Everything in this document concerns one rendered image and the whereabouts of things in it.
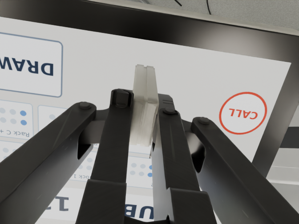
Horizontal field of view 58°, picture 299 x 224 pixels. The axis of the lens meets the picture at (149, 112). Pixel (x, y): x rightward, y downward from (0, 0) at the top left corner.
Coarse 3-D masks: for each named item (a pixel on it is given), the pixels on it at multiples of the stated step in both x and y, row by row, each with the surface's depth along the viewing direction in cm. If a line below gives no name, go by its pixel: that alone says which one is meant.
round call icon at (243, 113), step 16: (224, 96) 22; (240, 96) 22; (256, 96) 22; (272, 96) 22; (224, 112) 23; (240, 112) 23; (256, 112) 23; (224, 128) 24; (240, 128) 24; (256, 128) 24
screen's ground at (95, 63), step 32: (32, 32) 20; (64, 32) 20; (96, 32) 20; (64, 64) 21; (96, 64) 21; (128, 64) 21; (160, 64) 21; (192, 64) 21; (224, 64) 21; (256, 64) 21; (288, 64) 21; (0, 96) 22; (32, 96) 22; (64, 96) 22; (96, 96) 22; (192, 96) 22; (128, 192) 27
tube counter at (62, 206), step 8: (64, 192) 27; (72, 192) 27; (56, 200) 27; (64, 200) 27; (72, 200) 27; (48, 208) 27; (56, 208) 27; (64, 208) 27; (72, 208) 27; (40, 216) 28; (48, 216) 28; (56, 216) 28; (64, 216) 28; (72, 216) 28
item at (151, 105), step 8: (152, 72) 20; (152, 80) 18; (152, 88) 17; (152, 96) 15; (152, 104) 15; (144, 112) 15; (152, 112) 15; (144, 120) 15; (152, 120) 15; (144, 128) 15; (152, 128) 15; (144, 136) 16; (144, 144) 16
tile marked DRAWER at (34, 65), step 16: (0, 32) 20; (0, 48) 20; (16, 48) 20; (32, 48) 20; (48, 48) 20; (0, 64) 21; (16, 64) 21; (32, 64) 21; (48, 64) 21; (0, 80) 21; (16, 80) 21; (32, 80) 21; (48, 80) 21; (48, 96) 22
